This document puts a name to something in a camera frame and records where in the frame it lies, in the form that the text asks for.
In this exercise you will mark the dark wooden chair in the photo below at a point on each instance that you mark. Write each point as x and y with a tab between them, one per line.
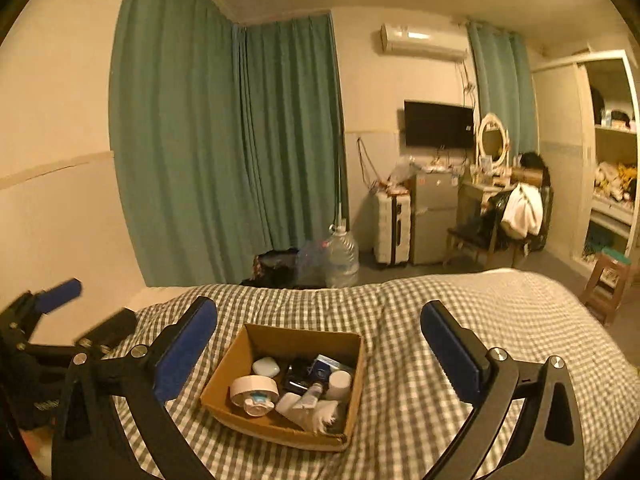
467	237

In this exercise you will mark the white rounded case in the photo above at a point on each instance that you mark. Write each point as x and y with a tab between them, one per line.
266	366

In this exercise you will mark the white dressing table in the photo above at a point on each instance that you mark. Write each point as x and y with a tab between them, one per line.
475	200

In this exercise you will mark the yellow clothes pile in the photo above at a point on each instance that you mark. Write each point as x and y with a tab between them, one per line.
617	177

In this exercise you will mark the narrow green curtain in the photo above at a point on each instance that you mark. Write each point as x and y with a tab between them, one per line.
502	90

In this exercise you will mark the large clear water bottle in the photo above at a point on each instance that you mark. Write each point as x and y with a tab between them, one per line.
344	260

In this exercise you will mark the small blue box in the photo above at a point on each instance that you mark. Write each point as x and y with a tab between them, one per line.
327	364

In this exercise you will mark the white oval mirror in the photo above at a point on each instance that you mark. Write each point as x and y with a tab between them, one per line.
492	140

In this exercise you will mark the white tape roll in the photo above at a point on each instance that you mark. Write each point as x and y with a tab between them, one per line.
252	389

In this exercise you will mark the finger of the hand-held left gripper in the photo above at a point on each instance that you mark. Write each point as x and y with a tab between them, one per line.
107	330
62	292

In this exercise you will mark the brown cardboard box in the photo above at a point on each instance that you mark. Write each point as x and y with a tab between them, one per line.
225	400

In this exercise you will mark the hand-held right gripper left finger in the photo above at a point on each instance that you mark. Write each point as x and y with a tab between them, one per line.
185	355

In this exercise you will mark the black glossy pouch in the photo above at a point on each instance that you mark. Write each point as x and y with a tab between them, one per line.
299	375

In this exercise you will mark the white suitcase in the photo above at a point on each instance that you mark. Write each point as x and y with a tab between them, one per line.
392	230

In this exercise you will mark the blue and white packet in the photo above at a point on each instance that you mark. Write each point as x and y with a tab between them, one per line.
257	406

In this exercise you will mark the dark floor bag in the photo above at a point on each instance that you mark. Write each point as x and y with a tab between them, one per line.
272	267

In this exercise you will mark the white air conditioner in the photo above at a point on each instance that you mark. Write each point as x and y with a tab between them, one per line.
425	40

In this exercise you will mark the white round jar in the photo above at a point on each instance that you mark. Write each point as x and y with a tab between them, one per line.
340	385

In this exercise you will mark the small wooden stool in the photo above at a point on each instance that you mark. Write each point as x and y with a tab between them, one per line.
607	280

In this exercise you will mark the black garment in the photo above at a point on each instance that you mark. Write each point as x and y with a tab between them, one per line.
532	162

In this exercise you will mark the white wardrobe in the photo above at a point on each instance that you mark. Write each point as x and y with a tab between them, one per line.
560	160

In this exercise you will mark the clear plastic bag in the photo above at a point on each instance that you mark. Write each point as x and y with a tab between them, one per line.
404	170

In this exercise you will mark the grey mini fridge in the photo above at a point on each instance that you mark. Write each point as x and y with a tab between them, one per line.
435	220

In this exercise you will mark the wide green curtain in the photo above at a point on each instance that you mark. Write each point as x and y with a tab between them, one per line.
180	135

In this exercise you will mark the black wall television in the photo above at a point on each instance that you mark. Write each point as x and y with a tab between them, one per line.
439	125

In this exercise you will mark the grey checked blanket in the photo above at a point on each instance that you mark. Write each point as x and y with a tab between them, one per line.
410	410

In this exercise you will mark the white cloth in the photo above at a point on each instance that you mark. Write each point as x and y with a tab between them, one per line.
522	210

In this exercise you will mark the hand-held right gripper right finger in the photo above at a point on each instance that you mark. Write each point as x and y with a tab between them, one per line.
450	355

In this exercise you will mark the green corner curtain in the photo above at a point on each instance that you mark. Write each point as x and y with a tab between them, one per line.
295	150

